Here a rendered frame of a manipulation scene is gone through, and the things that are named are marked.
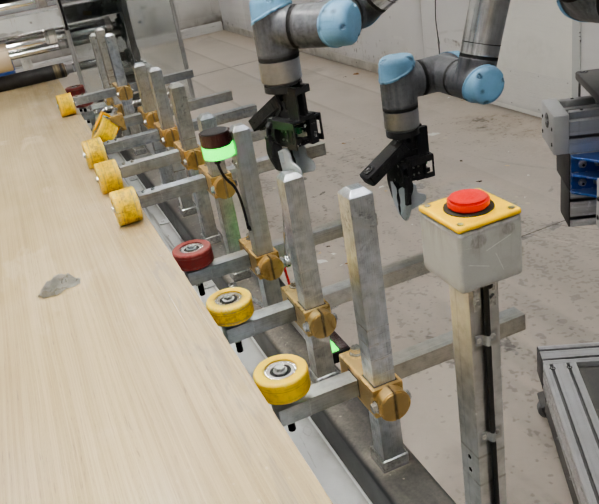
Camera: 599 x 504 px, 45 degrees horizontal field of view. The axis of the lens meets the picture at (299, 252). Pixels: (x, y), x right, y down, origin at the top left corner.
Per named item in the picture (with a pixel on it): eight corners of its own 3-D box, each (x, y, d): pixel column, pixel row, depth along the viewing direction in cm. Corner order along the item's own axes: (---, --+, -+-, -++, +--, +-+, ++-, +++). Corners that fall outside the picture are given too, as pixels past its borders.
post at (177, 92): (219, 250, 204) (180, 80, 183) (222, 254, 201) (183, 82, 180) (207, 254, 203) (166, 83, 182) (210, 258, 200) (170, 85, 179)
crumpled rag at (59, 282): (67, 273, 147) (63, 263, 146) (86, 280, 143) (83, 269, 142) (28, 293, 142) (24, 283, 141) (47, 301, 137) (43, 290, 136)
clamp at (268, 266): (263, 252, 160) (259, 232, 158) (286, 276, 149) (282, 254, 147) (239, 260, 159) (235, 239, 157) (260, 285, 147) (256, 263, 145)
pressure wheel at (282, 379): (277, 409, 115) (264, 348, 110) (325, 414, 112) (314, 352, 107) (258, 444, 108) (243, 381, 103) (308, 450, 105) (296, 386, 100)
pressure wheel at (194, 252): (215, 281, 157) (204, 233, 152) (226, 296, 150) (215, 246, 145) (179, 292, 155) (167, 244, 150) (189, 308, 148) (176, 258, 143)
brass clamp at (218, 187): (223, 179, 177) (219, 159, 175) (240, 195, 166) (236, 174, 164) (199, 185, 176) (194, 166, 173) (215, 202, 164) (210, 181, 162)
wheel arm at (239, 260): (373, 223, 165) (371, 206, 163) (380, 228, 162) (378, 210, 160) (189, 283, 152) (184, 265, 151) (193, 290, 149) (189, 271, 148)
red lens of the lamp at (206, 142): (226, 135, 141) (224, 124, 140) (236, 142, 136) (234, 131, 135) (197, 143, 139) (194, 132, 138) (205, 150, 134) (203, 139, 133)
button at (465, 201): (474, 200, 72) (473, 184, 71) (499, 213, 69) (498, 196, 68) (439, 212, 71) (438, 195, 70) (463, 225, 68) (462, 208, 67)
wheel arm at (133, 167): (284, 130, 203) (282, 117, 201) (289, 133, 200) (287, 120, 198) (106, 179, 189) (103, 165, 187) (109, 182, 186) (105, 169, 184)
